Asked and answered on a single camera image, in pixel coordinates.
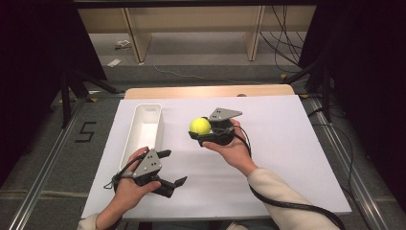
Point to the dark curtain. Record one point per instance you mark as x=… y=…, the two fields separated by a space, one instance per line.
x=367 y=64
x=32 y=64

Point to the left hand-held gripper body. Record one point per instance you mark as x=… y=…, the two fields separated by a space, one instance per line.
x=148 y=166

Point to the yellow tennis ball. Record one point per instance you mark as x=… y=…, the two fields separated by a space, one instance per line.
x=200 y=126

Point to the dark metal frame bar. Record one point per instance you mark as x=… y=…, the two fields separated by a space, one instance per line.
x=191 y=3

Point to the white power strip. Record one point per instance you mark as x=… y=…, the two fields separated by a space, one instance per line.
x=123 y=43

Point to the white flat floor piece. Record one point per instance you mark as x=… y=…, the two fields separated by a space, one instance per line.
x=114 y=62

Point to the white oblong plastic bin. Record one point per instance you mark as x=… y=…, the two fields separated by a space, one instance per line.
x=143 y=134

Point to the black metal stand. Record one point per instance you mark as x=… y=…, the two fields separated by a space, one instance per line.
x=325 y=92
x=65 y=96

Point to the person's right hand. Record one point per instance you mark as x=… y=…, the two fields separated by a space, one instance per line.
x=236 y=153

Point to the metal floor rail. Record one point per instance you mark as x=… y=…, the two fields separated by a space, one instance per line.
x=41 y=179
x=351 y=172

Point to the light wooden shelf unit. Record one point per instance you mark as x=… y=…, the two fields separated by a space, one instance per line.
x=191 y=19

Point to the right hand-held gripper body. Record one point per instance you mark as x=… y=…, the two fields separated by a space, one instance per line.
x=223 y=127

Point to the person's left hand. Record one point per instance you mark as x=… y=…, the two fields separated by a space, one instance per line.
x=127 y=191

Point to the yellow tape piece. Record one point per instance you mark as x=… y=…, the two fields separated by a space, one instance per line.
x=92 y=100
x=304 y=95
x=283 y=76

